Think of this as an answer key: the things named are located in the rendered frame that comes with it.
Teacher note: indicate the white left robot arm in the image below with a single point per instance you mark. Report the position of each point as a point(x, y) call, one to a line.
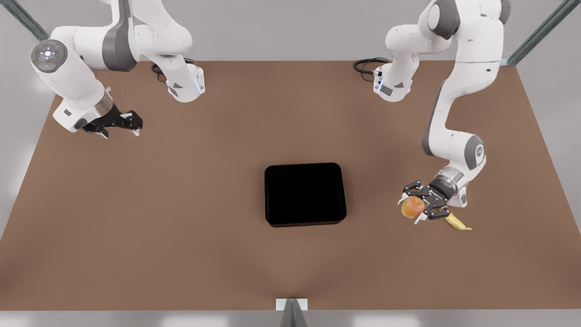
point(463, 68)

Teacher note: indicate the black storage box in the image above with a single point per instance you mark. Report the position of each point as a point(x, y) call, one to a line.
point(304, 194)

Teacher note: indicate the silver frame post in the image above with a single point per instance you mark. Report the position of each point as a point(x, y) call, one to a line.
point(538, 34)
point(292, 313)
point(25, 18)

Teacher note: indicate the yellow banana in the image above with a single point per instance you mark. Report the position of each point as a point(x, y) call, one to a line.
point(456, 221)

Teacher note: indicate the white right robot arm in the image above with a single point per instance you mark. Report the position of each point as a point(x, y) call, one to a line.
point(77, 54)

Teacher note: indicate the red yellow apple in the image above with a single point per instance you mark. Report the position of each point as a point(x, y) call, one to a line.
point(413, 206)

